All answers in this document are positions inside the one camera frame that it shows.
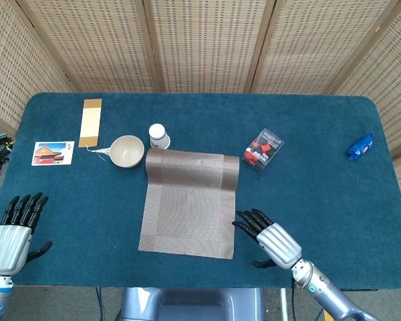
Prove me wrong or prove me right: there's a white paper cup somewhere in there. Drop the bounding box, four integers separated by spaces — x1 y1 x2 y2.
148 123 172 150

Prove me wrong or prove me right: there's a beige gold bookmark with tassel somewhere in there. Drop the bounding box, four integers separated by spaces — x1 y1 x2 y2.
78 98 113 162

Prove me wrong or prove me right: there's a clear box of red-black parts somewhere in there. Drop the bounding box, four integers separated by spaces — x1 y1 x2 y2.
242 128 285 172

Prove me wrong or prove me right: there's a palace photo postcard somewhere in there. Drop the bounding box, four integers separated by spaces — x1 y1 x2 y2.
31 140 76 167

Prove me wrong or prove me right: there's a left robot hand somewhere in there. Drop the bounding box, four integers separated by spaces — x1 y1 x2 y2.
0 192 53 277

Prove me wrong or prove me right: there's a grey woven placemat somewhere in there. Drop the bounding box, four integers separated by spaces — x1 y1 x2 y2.
138 148 241 260

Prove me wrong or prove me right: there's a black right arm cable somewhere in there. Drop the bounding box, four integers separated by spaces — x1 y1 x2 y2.
289 284 297 321

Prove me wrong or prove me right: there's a white table leg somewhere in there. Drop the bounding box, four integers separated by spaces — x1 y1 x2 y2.
279 288 289 321

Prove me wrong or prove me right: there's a teal plush table cover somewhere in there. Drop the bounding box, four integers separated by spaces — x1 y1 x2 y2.
0 92 401 289

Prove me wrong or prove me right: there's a beige bowl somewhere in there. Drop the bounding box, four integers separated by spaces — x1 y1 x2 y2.
110 134 145 169

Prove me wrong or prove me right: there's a blue snack packet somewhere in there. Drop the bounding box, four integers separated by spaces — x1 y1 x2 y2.
346 133 375 163

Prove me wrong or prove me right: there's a blue cable under table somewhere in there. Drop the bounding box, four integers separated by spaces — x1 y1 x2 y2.
95 286 105 321

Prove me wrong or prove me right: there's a blue-grey robot torso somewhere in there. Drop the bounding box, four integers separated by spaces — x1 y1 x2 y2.
119 286 265 321

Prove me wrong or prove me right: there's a woven bamboo folding screen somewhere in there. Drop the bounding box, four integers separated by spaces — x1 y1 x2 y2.
0 0 401 233

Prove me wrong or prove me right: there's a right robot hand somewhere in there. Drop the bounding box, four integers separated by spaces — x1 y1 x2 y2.
232 208 303 270

